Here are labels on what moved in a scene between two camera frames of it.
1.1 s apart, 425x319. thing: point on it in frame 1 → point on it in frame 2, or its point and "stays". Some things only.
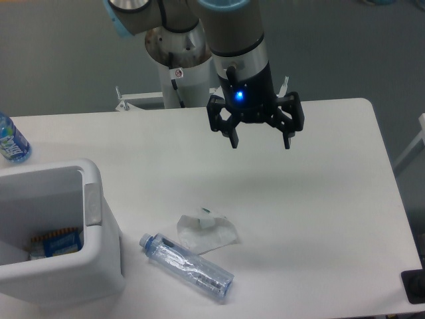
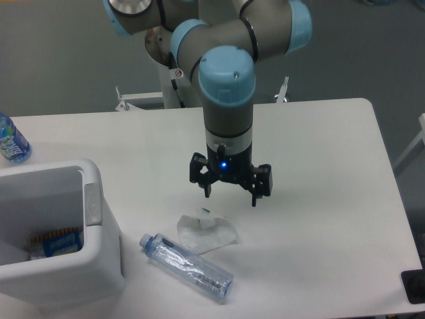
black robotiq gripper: (254, 100) → (222, 166)
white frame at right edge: (420, 137) stays
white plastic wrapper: (206, 234) stays
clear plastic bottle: (190, 267) stays
